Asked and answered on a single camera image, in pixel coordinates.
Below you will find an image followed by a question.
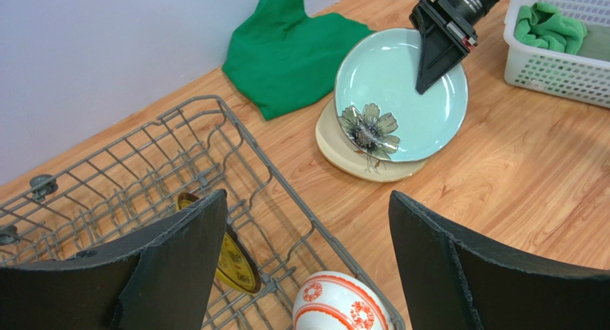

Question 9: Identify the white plastic basket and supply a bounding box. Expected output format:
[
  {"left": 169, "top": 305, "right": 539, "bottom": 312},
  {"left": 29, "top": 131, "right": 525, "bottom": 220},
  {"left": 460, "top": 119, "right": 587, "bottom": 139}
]
[{"left": 503, "top": 0, "right": 609, "bottom": 108}]

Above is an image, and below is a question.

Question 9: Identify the green cloth on table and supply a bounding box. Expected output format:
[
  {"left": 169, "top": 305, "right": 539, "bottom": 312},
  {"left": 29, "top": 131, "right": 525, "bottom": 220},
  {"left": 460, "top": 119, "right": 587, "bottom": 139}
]
[{"left": 222, "top": 0, "right": 373, "bottom": 120}]

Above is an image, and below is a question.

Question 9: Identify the bright green towel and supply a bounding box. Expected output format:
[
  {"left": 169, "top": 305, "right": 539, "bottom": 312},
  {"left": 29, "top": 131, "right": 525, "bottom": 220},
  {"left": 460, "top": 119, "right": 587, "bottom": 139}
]
[{"left": 513, "top": 2, "right": 589, "bottom": 55}]

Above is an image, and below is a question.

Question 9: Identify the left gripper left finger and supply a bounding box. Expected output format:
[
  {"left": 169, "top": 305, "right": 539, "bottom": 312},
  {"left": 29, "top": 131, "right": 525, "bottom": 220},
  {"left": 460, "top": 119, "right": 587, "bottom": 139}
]
[{"left": 1, "top": 189, "right": 228, "bottom": 329}]

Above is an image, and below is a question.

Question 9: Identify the white orange patterned bowl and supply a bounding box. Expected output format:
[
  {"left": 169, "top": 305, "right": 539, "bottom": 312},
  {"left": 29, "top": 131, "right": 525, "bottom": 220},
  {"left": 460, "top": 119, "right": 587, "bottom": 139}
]
[{"left": 292, "top": 271, "right": 394, "bottom": 330}]

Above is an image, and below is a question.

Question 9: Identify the light blue flower plate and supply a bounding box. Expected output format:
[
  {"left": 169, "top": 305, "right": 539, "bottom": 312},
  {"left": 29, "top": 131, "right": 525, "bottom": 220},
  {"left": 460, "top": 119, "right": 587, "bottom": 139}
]
[{"left": 334, "top": 28, "right": 469, "bottom": 163}]

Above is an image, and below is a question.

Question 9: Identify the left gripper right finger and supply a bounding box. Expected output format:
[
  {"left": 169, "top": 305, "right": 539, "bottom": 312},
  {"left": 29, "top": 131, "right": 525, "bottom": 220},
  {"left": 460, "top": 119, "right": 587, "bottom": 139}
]
[{"left": 388, "top": 191, "right": 609, "bottom": 329}]

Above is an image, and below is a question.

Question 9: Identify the olive green cloth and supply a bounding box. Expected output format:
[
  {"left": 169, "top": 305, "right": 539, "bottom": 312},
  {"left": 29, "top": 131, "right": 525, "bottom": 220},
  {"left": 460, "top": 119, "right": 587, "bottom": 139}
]
[{"left": 577, "top": 24, "right": 609, "bottom": 62}]

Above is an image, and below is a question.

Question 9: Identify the grey wire dish rack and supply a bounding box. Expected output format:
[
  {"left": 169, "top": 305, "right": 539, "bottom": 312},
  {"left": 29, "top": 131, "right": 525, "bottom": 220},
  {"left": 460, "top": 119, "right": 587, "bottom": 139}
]
[{"left": 1, "top": 95, "right": 405, "bottom": 329}]

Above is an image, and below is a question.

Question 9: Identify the yellow patterned small plate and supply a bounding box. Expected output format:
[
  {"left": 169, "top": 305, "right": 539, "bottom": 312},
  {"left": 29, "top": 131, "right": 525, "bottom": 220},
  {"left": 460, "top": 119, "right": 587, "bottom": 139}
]
[{"left": 175, "top": 191, "right": 263, "bottom": 295}]

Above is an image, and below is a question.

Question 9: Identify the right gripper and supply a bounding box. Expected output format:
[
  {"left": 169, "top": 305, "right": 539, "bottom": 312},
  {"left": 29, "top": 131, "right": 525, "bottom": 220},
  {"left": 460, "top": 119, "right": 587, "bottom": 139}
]
[{"left": 410, "top": 0, "right": 500, "bottom": 94}]

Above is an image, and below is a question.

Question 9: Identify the cream bird plate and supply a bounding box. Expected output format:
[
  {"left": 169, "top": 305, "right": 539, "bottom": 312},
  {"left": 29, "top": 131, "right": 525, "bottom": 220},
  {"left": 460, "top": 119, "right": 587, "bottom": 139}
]
[{"left": 315, "top": 100, "right": 428, "bottom": 183}]

